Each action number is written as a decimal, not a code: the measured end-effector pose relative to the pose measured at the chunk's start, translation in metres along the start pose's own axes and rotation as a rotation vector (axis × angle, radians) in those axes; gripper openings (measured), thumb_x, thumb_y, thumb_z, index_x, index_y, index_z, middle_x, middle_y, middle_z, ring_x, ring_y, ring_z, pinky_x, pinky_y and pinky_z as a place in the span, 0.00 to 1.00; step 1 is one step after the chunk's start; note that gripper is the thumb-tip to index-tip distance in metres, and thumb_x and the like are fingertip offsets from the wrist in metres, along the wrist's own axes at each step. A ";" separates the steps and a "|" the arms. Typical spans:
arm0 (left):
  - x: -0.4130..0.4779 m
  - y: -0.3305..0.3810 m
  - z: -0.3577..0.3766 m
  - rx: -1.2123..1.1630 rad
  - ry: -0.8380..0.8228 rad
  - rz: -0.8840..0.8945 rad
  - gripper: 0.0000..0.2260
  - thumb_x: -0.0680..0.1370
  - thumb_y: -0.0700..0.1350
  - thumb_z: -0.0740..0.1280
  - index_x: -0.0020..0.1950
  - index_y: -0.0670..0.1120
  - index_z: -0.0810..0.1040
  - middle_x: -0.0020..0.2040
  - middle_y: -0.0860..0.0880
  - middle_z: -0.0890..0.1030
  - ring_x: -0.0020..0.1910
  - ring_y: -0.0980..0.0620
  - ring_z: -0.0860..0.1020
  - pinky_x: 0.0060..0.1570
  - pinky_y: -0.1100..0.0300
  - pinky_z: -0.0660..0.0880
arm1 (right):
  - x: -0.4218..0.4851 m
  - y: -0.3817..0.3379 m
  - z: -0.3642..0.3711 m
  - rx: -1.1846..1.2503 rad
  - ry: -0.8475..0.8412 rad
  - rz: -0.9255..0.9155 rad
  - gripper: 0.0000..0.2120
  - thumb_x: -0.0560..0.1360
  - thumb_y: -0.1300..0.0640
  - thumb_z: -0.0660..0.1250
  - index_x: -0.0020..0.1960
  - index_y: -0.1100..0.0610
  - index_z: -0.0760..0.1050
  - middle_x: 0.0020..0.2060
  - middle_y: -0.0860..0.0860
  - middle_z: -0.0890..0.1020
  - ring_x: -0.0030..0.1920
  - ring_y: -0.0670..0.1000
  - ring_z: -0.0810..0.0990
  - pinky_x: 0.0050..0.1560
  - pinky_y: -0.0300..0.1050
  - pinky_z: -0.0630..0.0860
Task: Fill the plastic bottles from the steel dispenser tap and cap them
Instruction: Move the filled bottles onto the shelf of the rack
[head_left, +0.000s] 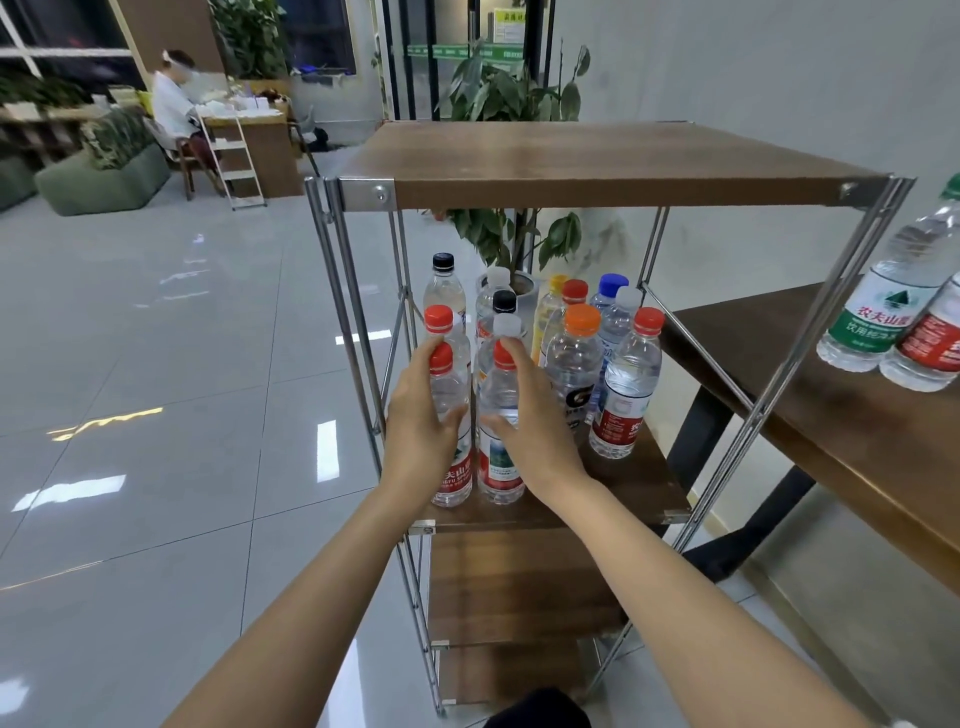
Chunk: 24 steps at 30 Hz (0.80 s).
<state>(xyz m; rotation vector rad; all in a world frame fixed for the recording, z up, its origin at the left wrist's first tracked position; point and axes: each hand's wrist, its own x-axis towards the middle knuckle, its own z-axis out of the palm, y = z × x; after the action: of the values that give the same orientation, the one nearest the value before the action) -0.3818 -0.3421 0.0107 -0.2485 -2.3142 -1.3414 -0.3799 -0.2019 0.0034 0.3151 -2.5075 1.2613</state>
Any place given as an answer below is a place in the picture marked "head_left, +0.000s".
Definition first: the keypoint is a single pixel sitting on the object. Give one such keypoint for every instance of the person's right hand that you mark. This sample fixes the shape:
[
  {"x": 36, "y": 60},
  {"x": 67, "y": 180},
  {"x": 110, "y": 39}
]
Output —
[{"x": 548, "y": 435}]

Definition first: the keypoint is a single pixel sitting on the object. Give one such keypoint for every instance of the person's left hand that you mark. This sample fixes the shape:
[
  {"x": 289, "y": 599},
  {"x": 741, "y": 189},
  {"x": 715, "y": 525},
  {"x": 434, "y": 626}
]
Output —
[{"x": 420, "y": 443}]

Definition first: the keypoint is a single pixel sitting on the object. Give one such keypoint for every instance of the orange cap clear plastic bottle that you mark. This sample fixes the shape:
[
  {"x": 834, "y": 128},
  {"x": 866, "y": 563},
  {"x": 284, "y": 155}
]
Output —
[{"x": 578, "y": 368}]

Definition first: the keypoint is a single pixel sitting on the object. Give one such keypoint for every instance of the yellow label plastic bottle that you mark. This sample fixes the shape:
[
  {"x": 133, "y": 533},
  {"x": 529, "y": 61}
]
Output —
[{"x": 554, "y": 285}]

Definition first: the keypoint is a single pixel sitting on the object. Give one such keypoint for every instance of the orange label black cap bottle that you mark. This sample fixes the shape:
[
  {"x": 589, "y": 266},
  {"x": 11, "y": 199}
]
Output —
[{"x": 444, "y": 285}]

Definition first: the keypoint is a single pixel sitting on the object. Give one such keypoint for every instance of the blue cap plastic bottle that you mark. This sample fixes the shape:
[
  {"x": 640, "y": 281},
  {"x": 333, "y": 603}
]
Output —
[{"x": 612, "y": 282}]

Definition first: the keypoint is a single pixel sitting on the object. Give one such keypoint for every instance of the slim blue label plastic bottle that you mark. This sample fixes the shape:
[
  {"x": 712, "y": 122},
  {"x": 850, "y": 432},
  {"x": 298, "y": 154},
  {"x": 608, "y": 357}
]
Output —
[{"x": 491, "y": 276}]

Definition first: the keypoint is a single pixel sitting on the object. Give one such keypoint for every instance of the wooden metal shelf rack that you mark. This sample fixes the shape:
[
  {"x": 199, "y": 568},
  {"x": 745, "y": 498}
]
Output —
[{"x": 600, "y": 165}]

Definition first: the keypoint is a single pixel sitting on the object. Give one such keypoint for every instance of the green label plastic water bottle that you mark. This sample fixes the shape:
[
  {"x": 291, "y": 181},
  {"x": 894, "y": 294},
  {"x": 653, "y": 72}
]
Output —
[{"x": 885, "y": 300}]

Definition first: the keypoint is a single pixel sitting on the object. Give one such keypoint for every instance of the green red label plastic bottle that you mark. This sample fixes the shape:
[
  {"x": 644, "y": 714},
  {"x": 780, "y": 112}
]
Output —
[{"x": 930, "y": 345}]

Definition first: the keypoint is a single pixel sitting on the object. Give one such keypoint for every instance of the person's left forearm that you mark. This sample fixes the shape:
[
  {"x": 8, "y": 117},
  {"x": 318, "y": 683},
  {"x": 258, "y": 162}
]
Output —
[{"x": 308, "y": 630}]

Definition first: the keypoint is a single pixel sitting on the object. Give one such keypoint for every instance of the person's right forearm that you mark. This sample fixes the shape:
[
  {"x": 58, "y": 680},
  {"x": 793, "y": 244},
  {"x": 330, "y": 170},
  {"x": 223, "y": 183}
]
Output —
[{"x": 705, "y": 623}]

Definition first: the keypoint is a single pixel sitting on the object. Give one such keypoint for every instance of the person's black trouser leg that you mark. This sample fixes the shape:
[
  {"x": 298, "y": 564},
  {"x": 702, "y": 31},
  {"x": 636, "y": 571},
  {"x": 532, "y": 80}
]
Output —
[{"x": 540, "y": 710}]

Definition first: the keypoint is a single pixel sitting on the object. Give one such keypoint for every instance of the white plant pot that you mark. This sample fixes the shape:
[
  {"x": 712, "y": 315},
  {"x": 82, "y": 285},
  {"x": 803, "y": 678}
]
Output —
[{"x": 525, "y": 288}]

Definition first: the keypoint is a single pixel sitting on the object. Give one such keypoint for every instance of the background wooden table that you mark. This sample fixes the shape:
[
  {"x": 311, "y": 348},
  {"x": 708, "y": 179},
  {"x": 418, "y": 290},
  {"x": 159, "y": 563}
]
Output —
[{"x": 270, "y": 150}]

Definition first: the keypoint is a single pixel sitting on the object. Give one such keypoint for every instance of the white step ladder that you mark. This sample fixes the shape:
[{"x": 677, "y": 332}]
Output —
[{"x": 233, "y": 165}]

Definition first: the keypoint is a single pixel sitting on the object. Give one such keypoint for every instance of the green potted plant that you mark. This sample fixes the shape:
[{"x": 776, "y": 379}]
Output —
[{"x": 510, "y": 98}]

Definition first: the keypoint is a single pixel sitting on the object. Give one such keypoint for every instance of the green armchair with patterned cushion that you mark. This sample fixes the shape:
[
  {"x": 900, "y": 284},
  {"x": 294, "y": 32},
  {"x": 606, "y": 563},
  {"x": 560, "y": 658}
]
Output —
[{"x": 98, "y": 173}]

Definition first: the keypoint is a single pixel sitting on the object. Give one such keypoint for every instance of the tall background potted plant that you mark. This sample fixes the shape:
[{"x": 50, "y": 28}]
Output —
[{"x": 248, "y": 38}]

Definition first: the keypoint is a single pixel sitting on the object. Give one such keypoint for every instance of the green sofa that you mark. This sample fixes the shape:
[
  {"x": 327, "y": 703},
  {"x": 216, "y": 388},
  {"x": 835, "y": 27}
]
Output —
[{"x": 15, "y": 180}]

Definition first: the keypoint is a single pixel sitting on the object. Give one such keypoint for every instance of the black metal table frame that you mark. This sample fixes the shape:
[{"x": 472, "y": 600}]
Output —
[{"x": 705, "y": 495}]

